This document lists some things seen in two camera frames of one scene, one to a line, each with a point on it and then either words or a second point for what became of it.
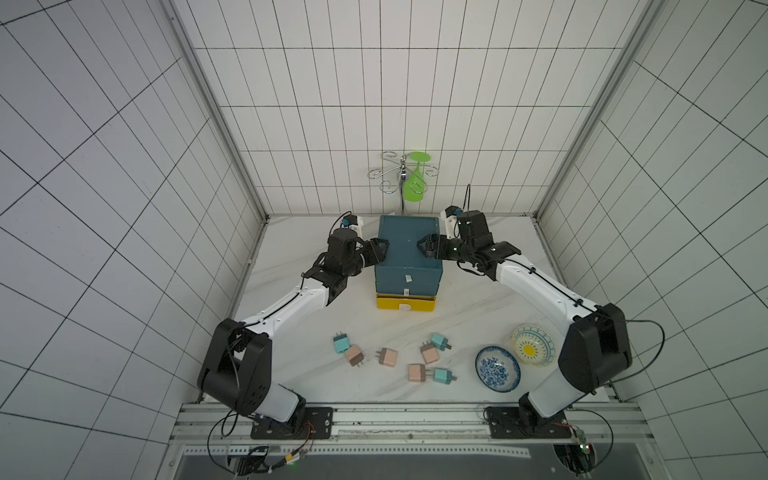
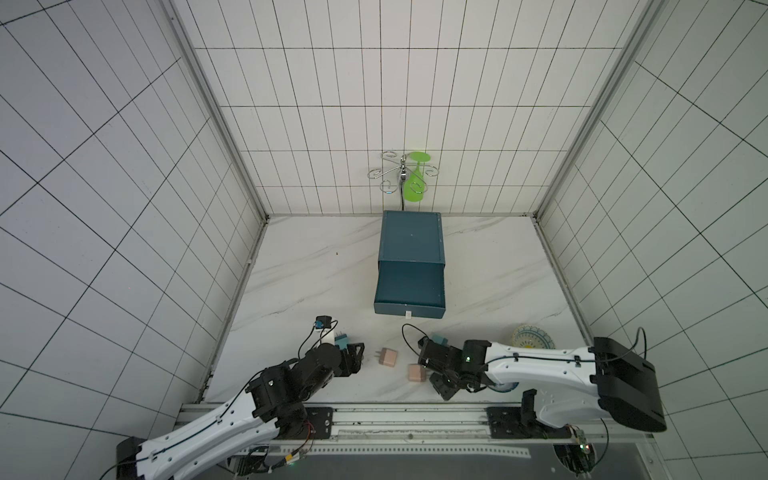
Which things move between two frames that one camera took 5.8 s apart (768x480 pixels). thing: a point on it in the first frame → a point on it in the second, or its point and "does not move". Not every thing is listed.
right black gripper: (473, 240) → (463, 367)
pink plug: (416, 373) does not move
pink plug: (387, 357) does not move
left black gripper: (374, 251) → (349, 355)
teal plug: (341, 343) does not move
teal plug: (440, 342) does not move
